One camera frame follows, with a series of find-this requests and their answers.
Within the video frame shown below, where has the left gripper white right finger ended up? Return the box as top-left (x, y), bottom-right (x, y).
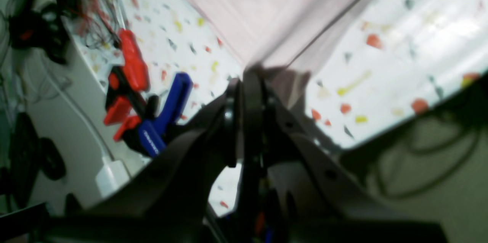
top-left (242, 71), bottom-right (447, 243)

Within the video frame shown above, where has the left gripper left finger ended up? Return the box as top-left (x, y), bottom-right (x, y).
top-left (39, 78), bottom-right (240, 243)

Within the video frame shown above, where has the pink T-shirt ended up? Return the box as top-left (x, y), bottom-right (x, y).
top-left (188, 0), bottom-right (372, 108)

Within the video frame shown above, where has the white power adapter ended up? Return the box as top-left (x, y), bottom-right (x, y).
top-left (95, 158), bottom-right (130, 198)

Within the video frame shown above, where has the blue clamp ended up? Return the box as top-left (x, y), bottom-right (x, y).
top-left (121, 72), bottom-right (193, 158)

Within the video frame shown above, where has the red black clamp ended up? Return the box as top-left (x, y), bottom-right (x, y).
top-left (103, 29), bottom-right (150, 142)

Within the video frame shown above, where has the red and black wire bundle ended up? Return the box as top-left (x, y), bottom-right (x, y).
top-left (67, 0), bottom-right (126, 47)

